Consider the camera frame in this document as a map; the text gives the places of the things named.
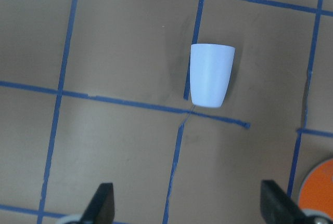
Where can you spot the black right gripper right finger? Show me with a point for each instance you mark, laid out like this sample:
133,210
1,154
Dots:
276,206

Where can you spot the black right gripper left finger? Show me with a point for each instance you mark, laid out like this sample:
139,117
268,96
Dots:
101,208

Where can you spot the light blue plastic cup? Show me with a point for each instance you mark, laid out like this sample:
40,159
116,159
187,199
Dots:
210,71

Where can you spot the orange tin can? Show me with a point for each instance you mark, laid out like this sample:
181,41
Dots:
316,189

